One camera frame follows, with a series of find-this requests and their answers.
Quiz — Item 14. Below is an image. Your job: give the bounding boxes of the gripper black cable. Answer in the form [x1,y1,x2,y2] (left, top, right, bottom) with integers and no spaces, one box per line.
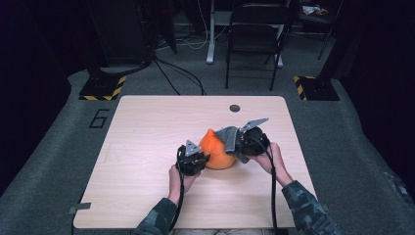
[168,146,186,234]
[247,136,278,235]

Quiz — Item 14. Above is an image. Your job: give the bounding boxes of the grey fluffy cloth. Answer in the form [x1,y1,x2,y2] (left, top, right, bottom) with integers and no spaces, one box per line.
[214,125,250,165]

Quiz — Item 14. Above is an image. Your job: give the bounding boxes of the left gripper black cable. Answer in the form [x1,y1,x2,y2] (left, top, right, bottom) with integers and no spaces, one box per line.
[168,146,186,234]

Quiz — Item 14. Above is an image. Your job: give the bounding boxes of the black floor cables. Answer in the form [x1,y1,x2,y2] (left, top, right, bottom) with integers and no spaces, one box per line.
[153,58,207,96]

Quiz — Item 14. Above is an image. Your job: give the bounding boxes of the person's right hand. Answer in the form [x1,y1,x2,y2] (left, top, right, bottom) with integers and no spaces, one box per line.
[248,142,294,188]

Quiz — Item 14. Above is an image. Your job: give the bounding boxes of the black folding chair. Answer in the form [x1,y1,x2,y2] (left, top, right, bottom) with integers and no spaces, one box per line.
[224,2,295,92]

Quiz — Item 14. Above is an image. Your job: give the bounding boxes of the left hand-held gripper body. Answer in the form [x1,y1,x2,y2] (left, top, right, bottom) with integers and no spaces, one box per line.
[176,139,210,176]

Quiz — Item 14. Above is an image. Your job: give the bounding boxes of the orange plush toy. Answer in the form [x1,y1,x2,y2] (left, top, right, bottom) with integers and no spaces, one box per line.
[198,127,237,170]

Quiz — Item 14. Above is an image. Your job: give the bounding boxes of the white desk leg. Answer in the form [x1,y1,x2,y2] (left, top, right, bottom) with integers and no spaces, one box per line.
[206,0,217,65]

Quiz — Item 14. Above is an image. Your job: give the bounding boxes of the white floor cable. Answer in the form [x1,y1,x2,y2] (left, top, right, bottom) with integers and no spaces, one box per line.
[156,0,229,52]

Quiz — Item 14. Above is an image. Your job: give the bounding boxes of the black cabinet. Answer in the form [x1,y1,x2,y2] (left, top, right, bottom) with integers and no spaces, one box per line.
[82,0,155,67]

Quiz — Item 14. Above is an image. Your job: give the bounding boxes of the grey tape strip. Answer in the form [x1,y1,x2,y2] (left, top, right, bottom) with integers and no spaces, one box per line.
[68,202,92,215]

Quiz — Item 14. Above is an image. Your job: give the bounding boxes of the black yellow-striped stand base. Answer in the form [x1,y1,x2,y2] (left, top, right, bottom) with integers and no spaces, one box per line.
[293,75,341,102]
[78,75,127,102]

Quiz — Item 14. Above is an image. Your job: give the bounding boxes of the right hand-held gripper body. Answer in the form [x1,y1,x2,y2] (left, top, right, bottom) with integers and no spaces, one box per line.
[237,117,272,157]

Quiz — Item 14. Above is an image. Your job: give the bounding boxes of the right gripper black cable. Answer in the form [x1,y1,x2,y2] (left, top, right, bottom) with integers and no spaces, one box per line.
[247,136,278,235]

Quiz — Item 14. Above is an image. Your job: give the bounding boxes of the person's left hand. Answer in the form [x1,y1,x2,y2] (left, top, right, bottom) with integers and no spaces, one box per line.
[167,165,200,206]

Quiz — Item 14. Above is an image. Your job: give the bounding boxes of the orange and white object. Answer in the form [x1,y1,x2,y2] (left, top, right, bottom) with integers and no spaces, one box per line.
[301,4,329,17]

